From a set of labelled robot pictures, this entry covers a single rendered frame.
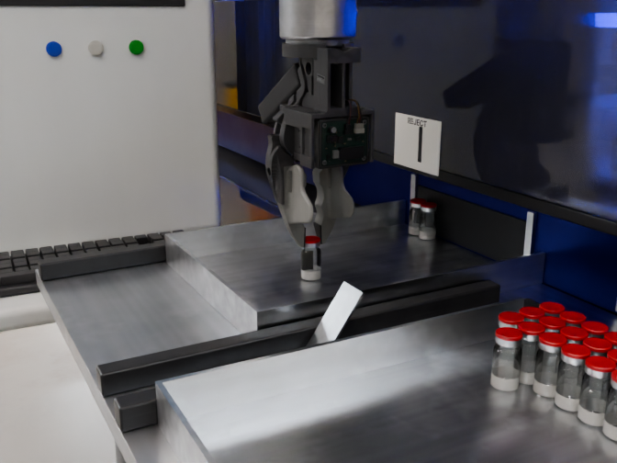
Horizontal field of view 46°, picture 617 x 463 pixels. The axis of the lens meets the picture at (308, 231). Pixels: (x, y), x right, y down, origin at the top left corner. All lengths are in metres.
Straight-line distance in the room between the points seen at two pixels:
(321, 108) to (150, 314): 0.26
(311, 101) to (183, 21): 0.50
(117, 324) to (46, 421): 1.65
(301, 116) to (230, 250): 0.25
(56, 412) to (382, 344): 1.86
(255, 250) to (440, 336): 0.33
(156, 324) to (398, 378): 0.24
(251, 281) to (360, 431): 0.31
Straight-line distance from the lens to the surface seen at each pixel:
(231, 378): 0.55
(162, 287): 0.80
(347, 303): 0.62
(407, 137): 0.85
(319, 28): 0.70
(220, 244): 0.89
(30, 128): 1.17
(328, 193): 0.78
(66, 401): 2.44
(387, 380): 0.60
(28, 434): 2.31
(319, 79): 0.70
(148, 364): 0.59
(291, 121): 0.72
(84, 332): 0.71
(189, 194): 1.23
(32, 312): 1.00
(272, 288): 0.78
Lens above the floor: 1.17
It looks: 17 degrees down
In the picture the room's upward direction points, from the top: straight up
